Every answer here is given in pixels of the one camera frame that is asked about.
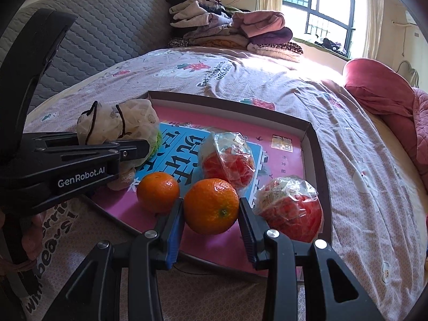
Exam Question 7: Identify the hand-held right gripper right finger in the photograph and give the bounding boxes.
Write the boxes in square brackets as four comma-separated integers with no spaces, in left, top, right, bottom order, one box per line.
[238,197,385,321]

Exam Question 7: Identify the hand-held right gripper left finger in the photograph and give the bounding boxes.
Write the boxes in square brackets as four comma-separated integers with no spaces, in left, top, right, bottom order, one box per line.
[42,198,185,321]

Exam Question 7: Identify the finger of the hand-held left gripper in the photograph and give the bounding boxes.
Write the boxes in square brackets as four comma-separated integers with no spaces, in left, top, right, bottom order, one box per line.
[22,131,121,155]
[60,139,150,168]

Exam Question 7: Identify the green fuzzy scrunchie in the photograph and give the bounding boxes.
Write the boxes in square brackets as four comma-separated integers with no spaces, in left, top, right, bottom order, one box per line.
[146,130,163,160]

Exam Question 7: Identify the beige mesh drawstring pouch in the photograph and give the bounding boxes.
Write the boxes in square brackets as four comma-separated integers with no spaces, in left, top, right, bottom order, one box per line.
[76,98,161,171]

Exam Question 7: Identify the orange mandarin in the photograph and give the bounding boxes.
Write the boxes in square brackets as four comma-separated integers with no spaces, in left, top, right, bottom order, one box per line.
[183,178,240,235]
[136,172,181,214]

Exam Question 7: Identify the red fruit front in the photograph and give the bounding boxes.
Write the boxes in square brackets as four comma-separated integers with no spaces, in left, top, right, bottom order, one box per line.
[253,175,324,243]

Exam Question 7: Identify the red fruit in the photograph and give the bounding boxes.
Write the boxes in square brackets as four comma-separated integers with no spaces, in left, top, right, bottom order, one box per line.
[198,132,256,191]
[253,175,324,243]

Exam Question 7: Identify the grey cardboard box tray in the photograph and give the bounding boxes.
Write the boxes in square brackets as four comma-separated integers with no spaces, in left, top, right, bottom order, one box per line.
[78,90,333,278]

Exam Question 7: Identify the person's left hand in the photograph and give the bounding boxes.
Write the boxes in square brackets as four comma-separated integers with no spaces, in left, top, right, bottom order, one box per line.
[20,214,45,263]

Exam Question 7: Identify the grey quilted headboard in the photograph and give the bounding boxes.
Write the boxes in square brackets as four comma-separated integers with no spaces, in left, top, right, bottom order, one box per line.
[0,0,174,114]

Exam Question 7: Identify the yellow folded cloth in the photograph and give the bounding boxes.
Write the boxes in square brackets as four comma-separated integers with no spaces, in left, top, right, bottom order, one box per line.
[201,38,250,49]

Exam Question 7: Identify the pile of folded clothes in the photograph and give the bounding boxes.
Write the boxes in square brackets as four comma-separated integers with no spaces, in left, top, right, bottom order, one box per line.
[182,13,248,45]

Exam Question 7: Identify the beige garment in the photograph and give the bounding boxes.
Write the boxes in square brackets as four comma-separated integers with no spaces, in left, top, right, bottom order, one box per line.
[169,0,215,29]

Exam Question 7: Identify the green cloth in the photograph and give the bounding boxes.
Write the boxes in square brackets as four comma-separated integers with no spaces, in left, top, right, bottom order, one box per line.
[219,3,244,16]

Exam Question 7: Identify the leopard print blanket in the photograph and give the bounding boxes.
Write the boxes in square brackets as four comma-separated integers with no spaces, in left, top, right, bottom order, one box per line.
[249,42,304,62]

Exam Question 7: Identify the pink fleece blanket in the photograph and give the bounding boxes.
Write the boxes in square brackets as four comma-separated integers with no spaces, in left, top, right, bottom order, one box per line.
[232,11,286,37]

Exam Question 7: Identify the purple folded blanket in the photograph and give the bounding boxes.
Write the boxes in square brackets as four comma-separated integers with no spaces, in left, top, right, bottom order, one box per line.
[247,27,294,47]

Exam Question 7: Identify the pink pillow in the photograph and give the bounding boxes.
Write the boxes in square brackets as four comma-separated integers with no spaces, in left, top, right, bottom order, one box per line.
[343,58,417,126]

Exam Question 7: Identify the green windowsill cushion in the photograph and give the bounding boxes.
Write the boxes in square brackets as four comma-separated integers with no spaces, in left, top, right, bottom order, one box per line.
[292,38,350,61]

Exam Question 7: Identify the dark clothes on windowsill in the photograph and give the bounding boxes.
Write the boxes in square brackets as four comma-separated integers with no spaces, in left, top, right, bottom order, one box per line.
[316,38,348,54]

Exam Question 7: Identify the barred window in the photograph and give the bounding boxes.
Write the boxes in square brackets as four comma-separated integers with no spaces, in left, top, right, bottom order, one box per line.
[281,0,365,57]

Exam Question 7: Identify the white wire chair back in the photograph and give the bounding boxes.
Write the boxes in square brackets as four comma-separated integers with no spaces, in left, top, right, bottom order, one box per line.
[398,60,420,87]

